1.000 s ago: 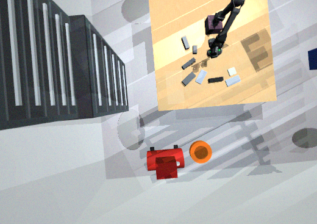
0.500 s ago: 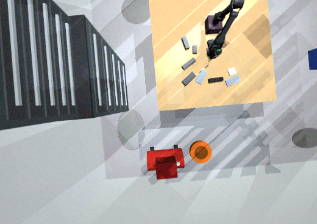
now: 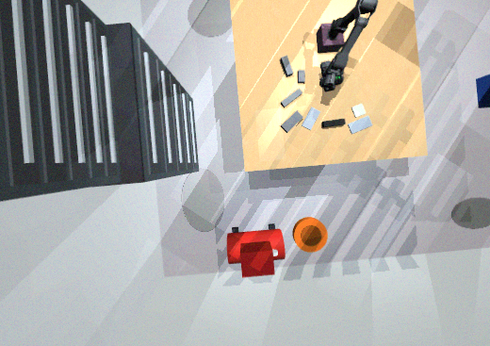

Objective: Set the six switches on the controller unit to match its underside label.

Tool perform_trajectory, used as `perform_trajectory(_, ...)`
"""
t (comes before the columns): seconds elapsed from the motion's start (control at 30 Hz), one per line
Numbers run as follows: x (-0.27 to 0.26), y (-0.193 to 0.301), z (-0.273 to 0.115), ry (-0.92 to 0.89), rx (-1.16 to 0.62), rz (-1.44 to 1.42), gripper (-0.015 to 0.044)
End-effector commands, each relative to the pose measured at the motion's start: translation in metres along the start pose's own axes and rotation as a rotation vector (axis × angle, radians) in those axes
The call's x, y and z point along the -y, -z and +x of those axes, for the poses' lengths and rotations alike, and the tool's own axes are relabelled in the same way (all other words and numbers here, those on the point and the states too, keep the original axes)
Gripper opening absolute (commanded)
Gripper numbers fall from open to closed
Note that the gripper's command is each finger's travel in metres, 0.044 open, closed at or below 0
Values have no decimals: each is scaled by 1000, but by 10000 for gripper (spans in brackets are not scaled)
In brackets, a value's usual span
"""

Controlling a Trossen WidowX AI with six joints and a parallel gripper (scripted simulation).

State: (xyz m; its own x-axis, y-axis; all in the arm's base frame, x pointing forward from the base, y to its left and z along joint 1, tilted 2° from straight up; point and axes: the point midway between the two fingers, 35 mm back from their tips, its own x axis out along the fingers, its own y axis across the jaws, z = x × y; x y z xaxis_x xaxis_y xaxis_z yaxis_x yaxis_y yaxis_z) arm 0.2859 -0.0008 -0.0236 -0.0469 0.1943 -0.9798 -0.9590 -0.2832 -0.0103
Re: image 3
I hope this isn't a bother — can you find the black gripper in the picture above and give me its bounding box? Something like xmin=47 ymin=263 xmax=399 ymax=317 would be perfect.
xmin=320 ymin=60 xmax=335 ymax=91

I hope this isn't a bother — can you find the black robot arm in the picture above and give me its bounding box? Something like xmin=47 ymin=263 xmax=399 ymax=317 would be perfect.
xmin=323 ymin=0 xmax=379 ymax=88

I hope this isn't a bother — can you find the white rectangular block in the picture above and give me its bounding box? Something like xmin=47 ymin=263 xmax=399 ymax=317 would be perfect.
xmin=352 ymin=103 xmax=366 ymax=118

